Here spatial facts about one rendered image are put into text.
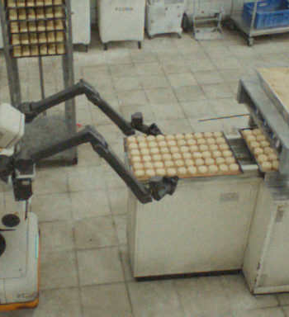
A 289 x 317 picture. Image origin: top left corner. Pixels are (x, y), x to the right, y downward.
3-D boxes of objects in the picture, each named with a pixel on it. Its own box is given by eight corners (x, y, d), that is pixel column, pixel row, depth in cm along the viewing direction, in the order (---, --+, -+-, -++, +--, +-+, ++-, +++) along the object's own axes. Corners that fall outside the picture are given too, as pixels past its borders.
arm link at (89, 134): (95, 119, 243) (95, 128, 234) (106, 141, 249) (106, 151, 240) (14, 151, 251) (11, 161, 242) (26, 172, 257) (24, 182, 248)
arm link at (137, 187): (92, 139, 248) (91, 149, 239) (101, 132, 247) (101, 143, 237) (141, 196, 264) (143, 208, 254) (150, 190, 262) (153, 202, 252)
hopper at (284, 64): (295, 80, 297) (300, 59, 289) (342, 134, 251) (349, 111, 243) (247, 83, 295) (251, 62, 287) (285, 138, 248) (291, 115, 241)
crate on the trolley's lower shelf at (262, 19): (280, 12, 647) (283, -3, 635) (297, 24, 616) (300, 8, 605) (240, 17, 635) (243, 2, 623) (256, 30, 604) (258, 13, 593)
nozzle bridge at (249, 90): (281, 120, 323) (293, 73, 304) (336, 196, 263) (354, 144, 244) (231, 124, 320) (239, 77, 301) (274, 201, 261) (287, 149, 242)
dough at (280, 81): (296, 72, 292) (299, 62, 288) (342, 123, 248) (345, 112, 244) (251, 74, 290) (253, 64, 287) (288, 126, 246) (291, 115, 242)
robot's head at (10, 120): (-17, 139, 253) (0, 120, 247) (-13, 117, 270) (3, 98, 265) (6, 153, 259) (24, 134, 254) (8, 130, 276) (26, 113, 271)
